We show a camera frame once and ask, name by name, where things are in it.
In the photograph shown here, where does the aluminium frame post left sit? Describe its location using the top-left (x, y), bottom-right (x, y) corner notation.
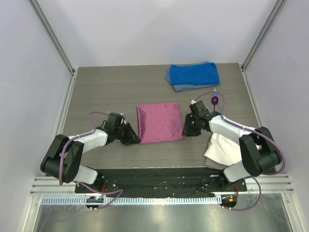
top-left (28, 0), bottom-right (75, 74)

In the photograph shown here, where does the blue terry towel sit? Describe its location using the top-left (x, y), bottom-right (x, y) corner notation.
top-left (169, 62), bottom-right (221, 86)

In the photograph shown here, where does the aluminium front rail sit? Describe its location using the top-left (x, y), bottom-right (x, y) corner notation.
top-left (30, 174), bottom-right (294, 196)

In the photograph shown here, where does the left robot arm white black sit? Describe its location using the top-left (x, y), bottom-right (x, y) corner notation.
top-left (40, 113), bottom-right (140, 193)

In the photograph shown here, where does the white slotted cable duct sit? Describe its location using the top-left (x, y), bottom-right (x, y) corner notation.
top-left (41, 195), bottom-right (222, 205)

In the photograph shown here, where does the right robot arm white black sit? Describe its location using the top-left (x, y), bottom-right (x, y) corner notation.
top-left (182, 100), bottom-right (283, 191)

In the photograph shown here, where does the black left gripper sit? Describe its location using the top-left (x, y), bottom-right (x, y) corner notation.
top-left (114, 122), bottom-right (140, 145)

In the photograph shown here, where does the iridescent fork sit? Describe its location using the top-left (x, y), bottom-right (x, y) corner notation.
top-left (211, 88), bottom-right (224, 113)

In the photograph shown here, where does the aluminium frame post right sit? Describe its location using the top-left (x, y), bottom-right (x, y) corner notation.
top-left (240, 0), bottom-right (286, 72)

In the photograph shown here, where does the iridescent purple spoon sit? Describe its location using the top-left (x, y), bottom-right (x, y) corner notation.
top-left (211, 96), bottom-right (219, 111)

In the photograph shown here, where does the aluminium frame post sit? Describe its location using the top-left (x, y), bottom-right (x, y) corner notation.
top-left (240, 0), bottom-right (286, 72)
top-left (28, 0), bottom-right (75, 74)

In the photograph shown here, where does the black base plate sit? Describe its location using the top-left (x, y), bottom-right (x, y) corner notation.
top-left (74, 166), bottom-right (248, 197)

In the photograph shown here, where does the magenta satin napkin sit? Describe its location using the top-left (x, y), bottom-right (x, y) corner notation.
top-left (137, 102), bottom-right (184, 145)

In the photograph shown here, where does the white folded cloth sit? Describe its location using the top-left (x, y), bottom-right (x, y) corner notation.
top-left (204, 133), bottom-right (241, 169)

